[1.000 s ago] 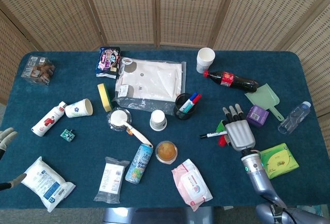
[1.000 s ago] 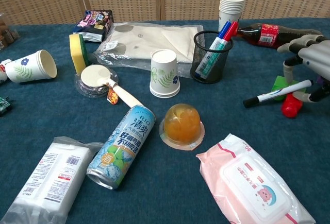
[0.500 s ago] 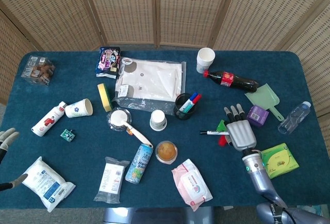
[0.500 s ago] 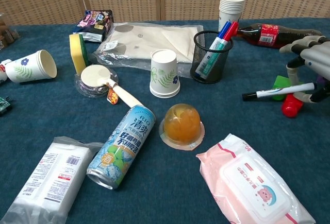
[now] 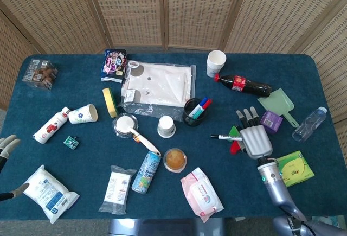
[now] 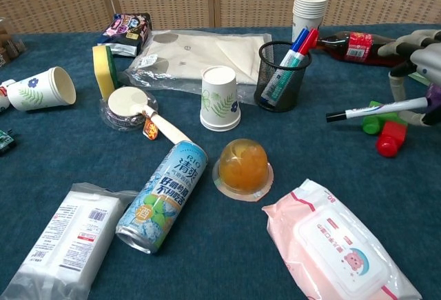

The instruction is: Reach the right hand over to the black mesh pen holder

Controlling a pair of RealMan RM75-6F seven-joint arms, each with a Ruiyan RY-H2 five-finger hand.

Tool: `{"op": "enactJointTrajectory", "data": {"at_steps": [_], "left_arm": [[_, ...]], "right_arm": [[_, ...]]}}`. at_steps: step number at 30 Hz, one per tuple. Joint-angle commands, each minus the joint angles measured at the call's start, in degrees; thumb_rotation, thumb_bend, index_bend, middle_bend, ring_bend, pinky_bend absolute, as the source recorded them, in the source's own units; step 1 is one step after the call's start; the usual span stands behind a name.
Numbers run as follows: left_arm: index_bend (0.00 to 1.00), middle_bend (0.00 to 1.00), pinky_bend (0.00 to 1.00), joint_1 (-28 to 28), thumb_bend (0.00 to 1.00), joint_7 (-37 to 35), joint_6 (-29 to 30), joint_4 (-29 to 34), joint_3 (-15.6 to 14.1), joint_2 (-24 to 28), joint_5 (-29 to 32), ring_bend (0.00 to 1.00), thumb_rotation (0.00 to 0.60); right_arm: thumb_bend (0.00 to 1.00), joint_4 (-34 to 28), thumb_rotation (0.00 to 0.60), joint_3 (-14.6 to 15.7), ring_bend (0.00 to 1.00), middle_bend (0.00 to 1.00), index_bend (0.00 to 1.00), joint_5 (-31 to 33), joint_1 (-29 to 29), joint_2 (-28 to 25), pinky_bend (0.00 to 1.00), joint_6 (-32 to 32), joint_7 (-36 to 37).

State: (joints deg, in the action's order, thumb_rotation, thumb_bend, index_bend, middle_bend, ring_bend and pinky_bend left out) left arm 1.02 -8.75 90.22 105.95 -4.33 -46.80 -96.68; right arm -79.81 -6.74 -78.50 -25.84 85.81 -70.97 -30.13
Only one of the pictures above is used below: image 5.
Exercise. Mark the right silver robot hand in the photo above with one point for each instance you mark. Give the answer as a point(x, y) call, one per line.
point(256, 141)

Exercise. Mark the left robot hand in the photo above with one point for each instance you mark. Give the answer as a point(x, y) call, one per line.
point(8, 145)

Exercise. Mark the black whiteboard marker pen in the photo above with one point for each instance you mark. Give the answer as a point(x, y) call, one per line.
point(226, 137)

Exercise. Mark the dark robot base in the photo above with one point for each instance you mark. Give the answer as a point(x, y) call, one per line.
point(165, 227)

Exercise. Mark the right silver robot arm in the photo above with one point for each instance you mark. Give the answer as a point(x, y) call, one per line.
point(279, 190)

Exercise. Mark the red-capped whiteboard marker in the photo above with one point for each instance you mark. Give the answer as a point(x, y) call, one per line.
point(206, 105)

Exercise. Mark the blue-capped whiteboard marker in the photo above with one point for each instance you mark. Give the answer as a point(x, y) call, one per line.
point(199, 105)

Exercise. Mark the black mesh pen holder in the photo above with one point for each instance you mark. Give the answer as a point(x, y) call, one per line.
point(193, 115)

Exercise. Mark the small red plastic clip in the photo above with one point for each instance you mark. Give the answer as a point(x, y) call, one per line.
point(234, 147)

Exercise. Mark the small green box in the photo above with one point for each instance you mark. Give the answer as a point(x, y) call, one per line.
point(234, 131)

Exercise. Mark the small purple box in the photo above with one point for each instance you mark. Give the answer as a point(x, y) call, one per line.
point(272, 120)

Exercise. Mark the pale green plastic scoop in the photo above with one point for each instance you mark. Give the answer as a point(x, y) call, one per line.
point(276, 101)

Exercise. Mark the white bottle red print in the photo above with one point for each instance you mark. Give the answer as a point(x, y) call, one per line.
point(51, 126)

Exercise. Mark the yellow-green tissue pack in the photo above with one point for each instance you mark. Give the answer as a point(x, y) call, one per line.
point(296, 168)

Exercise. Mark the clear plastic water bottle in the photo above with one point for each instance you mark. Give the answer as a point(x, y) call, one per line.
point(309, 124)

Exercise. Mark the cola bottle red label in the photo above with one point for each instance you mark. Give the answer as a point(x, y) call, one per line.
point(245, 84)

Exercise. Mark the white bag blue label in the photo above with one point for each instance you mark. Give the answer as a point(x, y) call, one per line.
point(47, 192)

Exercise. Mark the small green circuit board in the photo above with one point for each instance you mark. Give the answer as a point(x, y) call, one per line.
point(71, 142)

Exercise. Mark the pink wet wipes pack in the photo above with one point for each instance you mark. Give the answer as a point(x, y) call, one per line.
point(202, 192)

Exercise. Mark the clear box of chocolates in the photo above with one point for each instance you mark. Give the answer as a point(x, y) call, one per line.
point(40, 74)

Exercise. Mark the paper cup blue flower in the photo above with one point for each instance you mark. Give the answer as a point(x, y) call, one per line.
point(81, 115)

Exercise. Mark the blue table cloth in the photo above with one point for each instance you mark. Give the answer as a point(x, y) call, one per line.
point(89, 149)

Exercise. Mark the orange jelly cup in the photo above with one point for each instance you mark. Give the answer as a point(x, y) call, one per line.
point(174, 160)

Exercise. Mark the plain white paper cup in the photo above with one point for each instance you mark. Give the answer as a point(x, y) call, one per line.
point(215, 65)

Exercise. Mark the white paper cup grey print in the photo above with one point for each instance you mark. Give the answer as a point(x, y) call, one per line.
point(166, 127)

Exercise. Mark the yellow green sponge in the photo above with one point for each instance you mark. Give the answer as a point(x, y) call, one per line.
point(109, 102)

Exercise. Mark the clear bag with white cloth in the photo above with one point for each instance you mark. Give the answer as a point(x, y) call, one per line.
point(160, 86)

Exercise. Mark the light blue drink can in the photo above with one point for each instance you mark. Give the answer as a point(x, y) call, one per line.
point(146, 172)

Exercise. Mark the white pads in clear wrapper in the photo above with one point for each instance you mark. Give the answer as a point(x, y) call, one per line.
point(118, 188)

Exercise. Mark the clear plastic round lid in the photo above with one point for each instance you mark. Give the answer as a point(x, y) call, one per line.
point(135, 120)

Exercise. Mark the purple blue snack bag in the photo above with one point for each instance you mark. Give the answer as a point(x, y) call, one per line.
point(114, 65)

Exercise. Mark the woven wooden folding screen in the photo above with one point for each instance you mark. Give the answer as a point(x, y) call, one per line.
point(173, 11)

